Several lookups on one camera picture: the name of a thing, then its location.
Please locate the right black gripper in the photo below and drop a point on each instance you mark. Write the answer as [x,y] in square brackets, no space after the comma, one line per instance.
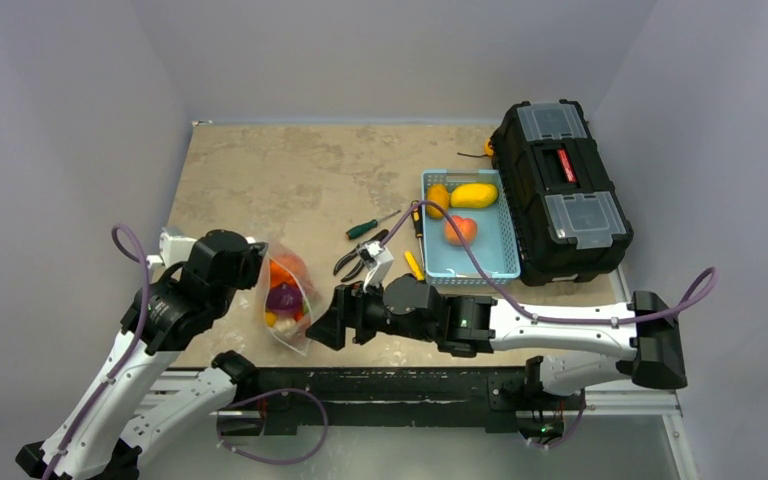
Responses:
[347,315]

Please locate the garlic bulb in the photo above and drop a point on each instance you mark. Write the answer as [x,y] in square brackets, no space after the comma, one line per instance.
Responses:
[286,326]

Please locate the clear zip top bag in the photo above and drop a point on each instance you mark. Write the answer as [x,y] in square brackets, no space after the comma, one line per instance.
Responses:
[314,303]

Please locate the purple eggplant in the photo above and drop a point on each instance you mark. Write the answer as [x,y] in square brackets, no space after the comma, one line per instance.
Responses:
[284,299]

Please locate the orange small pumpkin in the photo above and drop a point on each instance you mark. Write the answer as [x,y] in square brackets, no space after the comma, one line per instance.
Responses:
[287,269]

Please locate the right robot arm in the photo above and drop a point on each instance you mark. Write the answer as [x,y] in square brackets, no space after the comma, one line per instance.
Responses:
[639,340]

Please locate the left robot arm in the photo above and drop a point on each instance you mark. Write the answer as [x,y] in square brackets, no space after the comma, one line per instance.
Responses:
[188,285]

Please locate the black yellow screwdriver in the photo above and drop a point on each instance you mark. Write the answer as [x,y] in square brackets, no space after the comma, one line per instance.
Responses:
[418,226]

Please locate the peach fruit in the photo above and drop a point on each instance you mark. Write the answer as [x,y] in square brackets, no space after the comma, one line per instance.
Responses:
[460,231]

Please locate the yellow lemon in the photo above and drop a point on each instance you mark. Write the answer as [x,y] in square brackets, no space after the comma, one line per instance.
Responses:
[438,201]

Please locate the yellow mango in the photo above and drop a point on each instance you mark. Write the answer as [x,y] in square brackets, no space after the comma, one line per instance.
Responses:
[474,196]

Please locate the yellow black tool behind box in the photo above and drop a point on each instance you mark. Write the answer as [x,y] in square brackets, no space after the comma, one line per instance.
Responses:
[487,151]

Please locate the black tool box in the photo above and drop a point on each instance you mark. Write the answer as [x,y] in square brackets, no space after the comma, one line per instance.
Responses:
[568,221]

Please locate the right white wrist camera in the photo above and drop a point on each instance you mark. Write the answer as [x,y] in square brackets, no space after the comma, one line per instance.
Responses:
[377,259]

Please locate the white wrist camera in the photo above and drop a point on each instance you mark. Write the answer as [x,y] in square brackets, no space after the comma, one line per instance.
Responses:
[377,259]
[173,247]

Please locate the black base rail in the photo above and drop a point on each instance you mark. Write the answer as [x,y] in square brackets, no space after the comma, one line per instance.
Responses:
[279,400]

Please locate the green handled screwdriver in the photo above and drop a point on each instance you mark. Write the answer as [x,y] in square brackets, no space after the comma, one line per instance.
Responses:
[359,230]

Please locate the yellow handled screwdriver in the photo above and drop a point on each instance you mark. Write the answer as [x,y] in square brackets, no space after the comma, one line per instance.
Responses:
[415,265]

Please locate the black handled pliers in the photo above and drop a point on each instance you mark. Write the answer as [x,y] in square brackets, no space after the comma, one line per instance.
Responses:
[353,257]

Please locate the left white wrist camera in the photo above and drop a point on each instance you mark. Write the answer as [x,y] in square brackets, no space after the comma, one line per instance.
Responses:
[173,247]

